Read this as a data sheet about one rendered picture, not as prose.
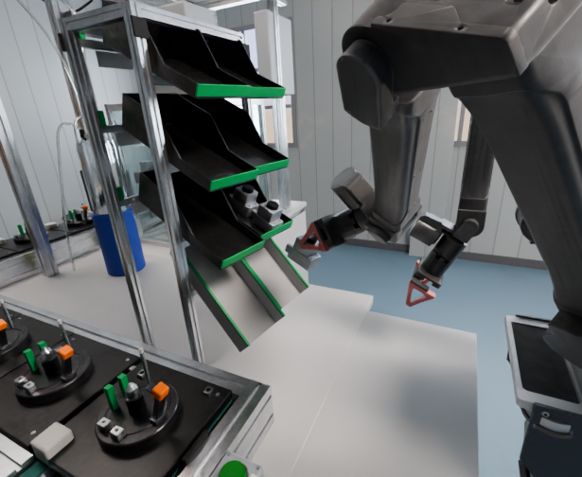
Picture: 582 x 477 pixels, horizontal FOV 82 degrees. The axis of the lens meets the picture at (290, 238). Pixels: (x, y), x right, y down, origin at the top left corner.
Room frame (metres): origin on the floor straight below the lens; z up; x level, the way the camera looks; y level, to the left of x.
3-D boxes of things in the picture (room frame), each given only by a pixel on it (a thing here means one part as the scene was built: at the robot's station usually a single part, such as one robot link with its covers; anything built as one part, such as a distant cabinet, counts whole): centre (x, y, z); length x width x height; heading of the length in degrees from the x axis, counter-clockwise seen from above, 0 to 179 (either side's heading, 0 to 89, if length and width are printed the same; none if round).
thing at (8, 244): (1.53, 1.25, 1.01); 0.24 x 0.24 x 0.13; 63
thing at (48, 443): (0.42, 0.43, 0.97); 0.05 x 0.05 x 0.04; 63
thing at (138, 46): (0.84, 0.24, 1.26); 0.36 x 0.21 x 0.80; 153
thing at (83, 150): (1.36, 0.74, 1.32); 0.14 x 0.14 x 0.38
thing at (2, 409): (0.57, 0.52, 1.01); 0.24 x 0.24 x 0.13; 63
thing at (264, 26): (2.25, 0.02, 1.42); 0.30 x 0.09 x 1.13; 153
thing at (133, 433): (0.46, 0.29, 0.98); 0.14 x 0.14 x 0.02
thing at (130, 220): (1.36, 0.74, 0.99); 0.16 x 0.16 x 0.27
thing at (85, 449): (0.46, 0.29, 0.96); 0.24 x 0.24 x 0.02; 63
